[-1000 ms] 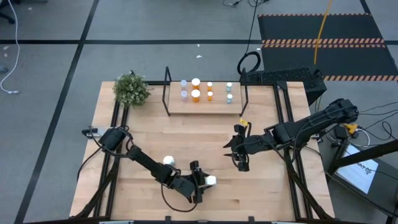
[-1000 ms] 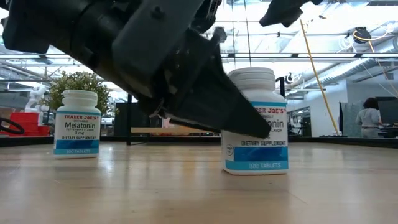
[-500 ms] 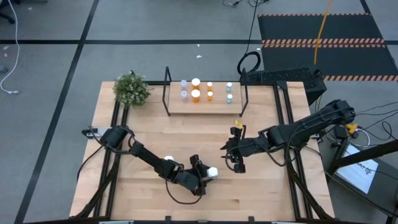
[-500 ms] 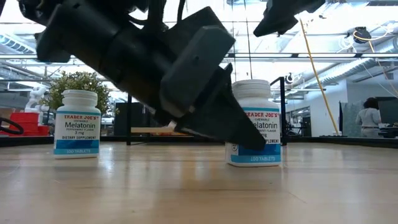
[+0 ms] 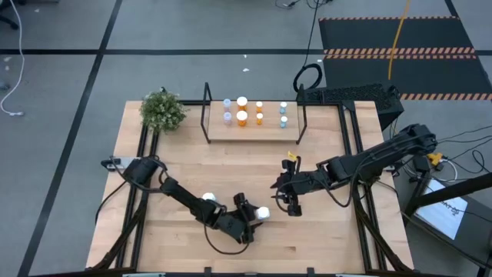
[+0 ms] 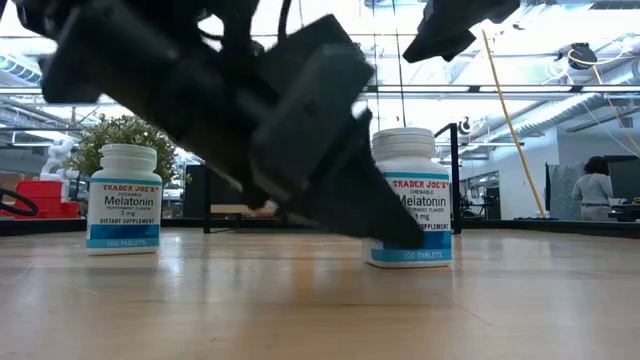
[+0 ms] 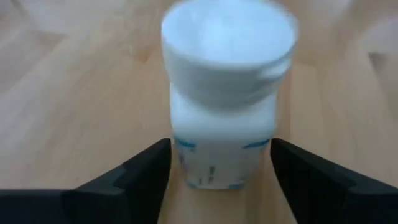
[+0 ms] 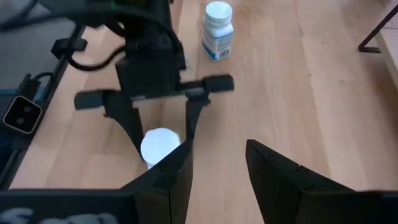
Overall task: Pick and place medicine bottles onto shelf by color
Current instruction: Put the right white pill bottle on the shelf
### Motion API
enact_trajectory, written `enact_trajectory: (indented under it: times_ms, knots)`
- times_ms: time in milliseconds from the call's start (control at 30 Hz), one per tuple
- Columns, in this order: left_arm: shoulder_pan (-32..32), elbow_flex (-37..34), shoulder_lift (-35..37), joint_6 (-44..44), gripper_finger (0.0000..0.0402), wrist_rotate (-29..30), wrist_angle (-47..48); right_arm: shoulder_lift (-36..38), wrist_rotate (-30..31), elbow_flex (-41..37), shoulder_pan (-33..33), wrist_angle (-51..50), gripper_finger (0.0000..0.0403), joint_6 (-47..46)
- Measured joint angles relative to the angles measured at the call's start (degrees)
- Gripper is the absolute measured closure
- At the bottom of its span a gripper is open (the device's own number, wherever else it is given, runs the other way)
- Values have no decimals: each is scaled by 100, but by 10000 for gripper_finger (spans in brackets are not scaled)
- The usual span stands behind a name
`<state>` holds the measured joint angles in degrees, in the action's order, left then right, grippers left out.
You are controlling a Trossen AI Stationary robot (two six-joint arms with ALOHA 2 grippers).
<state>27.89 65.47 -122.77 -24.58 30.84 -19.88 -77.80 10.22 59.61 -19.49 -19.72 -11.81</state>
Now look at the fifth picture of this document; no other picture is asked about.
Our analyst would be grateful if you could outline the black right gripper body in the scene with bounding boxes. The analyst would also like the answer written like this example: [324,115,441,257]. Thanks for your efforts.
[277,159,305,217]

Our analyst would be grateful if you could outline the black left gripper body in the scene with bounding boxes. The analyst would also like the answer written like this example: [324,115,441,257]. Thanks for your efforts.
[224,192,259,245]

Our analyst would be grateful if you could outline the black perforated computer tower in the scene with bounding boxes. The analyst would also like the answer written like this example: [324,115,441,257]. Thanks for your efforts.
[298,83,405,121]

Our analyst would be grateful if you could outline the green potted plant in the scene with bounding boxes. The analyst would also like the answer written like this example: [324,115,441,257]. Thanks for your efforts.
[138,90,188,134]

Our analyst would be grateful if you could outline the white-screen monitor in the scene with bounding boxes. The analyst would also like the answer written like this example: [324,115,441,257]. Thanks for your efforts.
[413,179,492,266]

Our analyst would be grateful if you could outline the black stand beam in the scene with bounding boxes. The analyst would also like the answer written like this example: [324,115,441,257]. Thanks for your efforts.
[403,172,492,216]

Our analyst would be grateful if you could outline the black hazard-striped floor mat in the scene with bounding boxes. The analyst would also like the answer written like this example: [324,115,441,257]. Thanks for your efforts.
[317,15,492,102]

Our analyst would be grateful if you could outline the black office chair base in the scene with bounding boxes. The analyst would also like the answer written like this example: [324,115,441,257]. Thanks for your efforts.
[0,0,20,31]

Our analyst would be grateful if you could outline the wooden shelf black metal frame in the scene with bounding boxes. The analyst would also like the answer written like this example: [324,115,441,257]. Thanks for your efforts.
[200,82,310,145]

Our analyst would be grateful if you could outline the black metal rig frame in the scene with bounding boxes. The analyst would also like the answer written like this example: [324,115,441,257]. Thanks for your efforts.
[86,99,414,277]

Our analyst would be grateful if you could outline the black coiled floor cable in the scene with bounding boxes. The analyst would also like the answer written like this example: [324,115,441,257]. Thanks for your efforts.
[292,0,324,93]

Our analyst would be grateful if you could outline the yellow hanging cable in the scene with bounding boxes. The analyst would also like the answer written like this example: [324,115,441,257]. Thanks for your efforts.
[387,0,411,81]

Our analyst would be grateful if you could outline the white floor cable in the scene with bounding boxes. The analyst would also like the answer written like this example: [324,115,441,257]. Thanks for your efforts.
[0,0,26,117]

